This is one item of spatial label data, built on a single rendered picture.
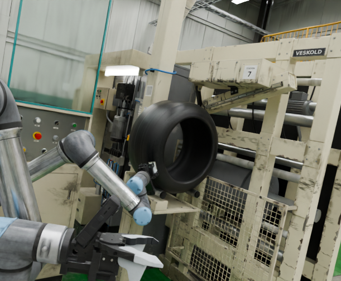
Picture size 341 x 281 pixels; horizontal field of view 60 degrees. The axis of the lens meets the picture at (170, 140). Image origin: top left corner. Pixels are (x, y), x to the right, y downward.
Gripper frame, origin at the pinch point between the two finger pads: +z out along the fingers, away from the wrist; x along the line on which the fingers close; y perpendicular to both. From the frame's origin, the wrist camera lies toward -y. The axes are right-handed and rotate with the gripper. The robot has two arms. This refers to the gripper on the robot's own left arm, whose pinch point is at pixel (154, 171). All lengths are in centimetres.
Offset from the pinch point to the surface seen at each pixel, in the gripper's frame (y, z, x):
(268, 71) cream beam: 44, 29, -71
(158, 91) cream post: 45, 44, 0
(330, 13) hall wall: 256, 1096, -437
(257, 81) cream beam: 39, 23, -63
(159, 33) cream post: 84, 50, -6
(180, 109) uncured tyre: 31.3, 13.9, -18.2
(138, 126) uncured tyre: 25.5, 11.4, 8.3
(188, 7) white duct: 108, 91, -24
